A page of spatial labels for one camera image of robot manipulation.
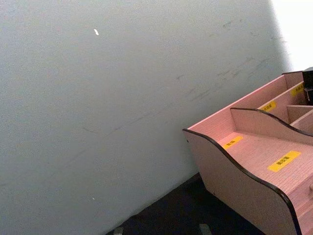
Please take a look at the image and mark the yellow label sticker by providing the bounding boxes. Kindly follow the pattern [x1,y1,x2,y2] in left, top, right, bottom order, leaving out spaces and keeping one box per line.
[222,136,244,150]
[290,84,304,96]
[267,150,301,172]
[259,100,277,113]

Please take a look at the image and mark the black table cloth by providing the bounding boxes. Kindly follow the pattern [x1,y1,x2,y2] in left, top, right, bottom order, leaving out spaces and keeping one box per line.
[105,171,268,235]

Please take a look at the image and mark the black box-shaped object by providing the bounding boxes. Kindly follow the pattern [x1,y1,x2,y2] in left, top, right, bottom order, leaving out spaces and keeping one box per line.
[301,65,313,103]

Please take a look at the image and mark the pink wooden desk organizer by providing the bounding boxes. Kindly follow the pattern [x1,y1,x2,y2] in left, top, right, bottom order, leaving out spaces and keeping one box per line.
[182,70,313,235]

